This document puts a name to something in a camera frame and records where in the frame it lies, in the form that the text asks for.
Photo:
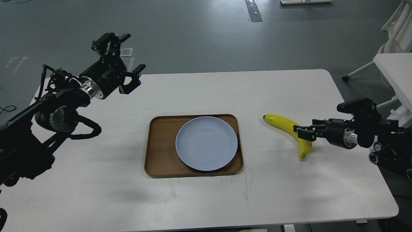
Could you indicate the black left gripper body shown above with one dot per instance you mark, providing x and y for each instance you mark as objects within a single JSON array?
[{"x": 105, "y": 73}]

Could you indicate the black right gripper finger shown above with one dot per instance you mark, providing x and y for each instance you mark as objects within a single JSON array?
[
  {"x": 309, "y": 133},
  {"x": 325, "y": 122}
]

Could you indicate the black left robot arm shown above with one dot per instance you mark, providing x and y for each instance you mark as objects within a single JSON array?
[{"x": 29, "y": 139}]

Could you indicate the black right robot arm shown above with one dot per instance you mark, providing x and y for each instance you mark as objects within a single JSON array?
[{"x": 390, "y": 143}]

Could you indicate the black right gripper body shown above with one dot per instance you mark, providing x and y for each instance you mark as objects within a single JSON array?
[{"x": 340, "y": 133}]

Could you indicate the yellow banana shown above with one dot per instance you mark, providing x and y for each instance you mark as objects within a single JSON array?
[{"x": 287, "y": 125}]

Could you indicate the brown wooden tray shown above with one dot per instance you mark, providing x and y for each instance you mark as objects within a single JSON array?
[{"x": 162, "y": 160}]

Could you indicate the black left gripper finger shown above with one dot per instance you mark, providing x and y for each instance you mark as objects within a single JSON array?
[
  {"x": 129, "y": 81},
  {"x": 108, "y": 46}
]

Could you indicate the white side table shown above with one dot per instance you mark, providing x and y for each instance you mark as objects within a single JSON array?
[{"x": 397, "y": 69}]

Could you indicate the light blue round plate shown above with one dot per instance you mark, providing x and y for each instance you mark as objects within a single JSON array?
[{"x": 206, "y": 143}]

